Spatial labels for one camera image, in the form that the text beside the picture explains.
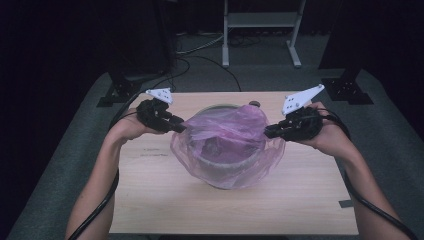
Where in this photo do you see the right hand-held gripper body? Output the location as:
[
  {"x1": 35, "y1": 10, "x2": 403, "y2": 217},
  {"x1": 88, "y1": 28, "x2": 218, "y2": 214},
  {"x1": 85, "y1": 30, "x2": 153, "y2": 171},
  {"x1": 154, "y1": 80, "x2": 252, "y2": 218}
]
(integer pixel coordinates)
[{"x1": 279, "y1": 83, "x2": 326, "y2": 142}]

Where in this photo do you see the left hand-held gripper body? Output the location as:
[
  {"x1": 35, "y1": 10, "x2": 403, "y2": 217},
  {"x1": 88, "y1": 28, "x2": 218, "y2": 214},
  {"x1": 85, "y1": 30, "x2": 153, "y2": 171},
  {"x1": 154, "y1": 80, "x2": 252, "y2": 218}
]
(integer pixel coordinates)
[{"x1": 135, "y1": 87, "x2": 175, "y2": 133}]

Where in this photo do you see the olive green trash bin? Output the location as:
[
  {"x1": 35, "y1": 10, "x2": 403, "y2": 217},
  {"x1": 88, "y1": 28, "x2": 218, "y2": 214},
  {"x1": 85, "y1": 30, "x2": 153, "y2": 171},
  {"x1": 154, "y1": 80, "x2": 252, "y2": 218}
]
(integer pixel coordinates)
[{"x1": 186, "y1": 103, "x2": 268, "y2": 191}]

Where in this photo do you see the purple plastic trash bag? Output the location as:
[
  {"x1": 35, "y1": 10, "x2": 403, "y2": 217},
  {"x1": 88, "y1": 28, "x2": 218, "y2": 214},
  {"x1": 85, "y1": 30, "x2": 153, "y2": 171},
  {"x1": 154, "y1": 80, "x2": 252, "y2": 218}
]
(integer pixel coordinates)
[{"x1": 169, "y1": 104, "x2": 287, "y2": 190}]

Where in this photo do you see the person's left hand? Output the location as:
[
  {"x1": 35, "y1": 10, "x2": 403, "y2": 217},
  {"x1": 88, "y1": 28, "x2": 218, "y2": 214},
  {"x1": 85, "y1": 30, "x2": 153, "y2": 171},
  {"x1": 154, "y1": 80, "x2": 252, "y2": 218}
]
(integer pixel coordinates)
[{"x1": 112, "y1": 107, "x2": 168, "y2": 144}]

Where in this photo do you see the person's right hand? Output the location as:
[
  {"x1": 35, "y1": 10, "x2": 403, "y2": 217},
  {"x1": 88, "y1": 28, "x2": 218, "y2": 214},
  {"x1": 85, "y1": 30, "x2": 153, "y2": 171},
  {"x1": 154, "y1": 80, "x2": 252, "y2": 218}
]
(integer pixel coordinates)
[{"x1": 295, "y1": 101, "x2": 355, "y2": 158}]

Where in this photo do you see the black stand base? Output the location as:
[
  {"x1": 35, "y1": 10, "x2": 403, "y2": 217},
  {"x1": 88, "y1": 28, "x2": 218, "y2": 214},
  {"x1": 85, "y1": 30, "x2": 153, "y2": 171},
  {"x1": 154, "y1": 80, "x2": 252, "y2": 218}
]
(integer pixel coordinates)
[
  {"x1": 96, "y1": 70, "x2": 144, "y2": 108},
  {"x1": 320, "y1": 68, "x2": 375, "y2": 106}
]

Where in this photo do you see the white metal stand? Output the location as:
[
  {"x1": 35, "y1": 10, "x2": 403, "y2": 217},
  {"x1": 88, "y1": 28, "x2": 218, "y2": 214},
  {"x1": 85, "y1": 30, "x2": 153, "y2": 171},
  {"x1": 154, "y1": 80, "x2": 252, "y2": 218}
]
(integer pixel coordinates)
[{"x1": 221, "y1": 0, "x2": 307, "y2": 69}]

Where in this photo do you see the black floor cable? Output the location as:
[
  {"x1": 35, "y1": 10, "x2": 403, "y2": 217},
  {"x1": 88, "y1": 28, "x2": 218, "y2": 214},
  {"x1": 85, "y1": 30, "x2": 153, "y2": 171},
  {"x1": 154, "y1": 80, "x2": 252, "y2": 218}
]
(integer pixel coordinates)
[{"x1": 146, "y1": 54, "x2": 243, "y2": 93}]

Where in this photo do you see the grey floor cable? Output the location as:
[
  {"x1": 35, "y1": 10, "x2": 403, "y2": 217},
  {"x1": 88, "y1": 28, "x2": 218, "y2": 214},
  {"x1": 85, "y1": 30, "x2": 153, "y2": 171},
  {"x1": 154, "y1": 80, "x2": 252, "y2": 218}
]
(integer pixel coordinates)
[{"x1": 175, "y1": 32, "x2": 225, "y2": 56}]

